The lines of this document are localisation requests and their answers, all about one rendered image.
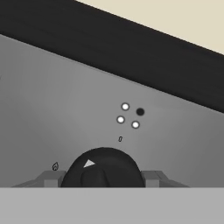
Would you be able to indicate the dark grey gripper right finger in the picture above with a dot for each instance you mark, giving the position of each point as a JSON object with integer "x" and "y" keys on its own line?
{"x": 154, "y": 178}

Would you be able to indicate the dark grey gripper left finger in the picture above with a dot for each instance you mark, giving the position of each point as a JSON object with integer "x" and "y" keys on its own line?
{"x": 50, "y": 179}

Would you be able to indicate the black stove knob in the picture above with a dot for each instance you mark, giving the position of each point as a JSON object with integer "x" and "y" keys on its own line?
{"x": 102, "y": 170}

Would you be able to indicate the grey and black stove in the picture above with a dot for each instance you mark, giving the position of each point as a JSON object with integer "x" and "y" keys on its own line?
{"x": 87, "y": 87}

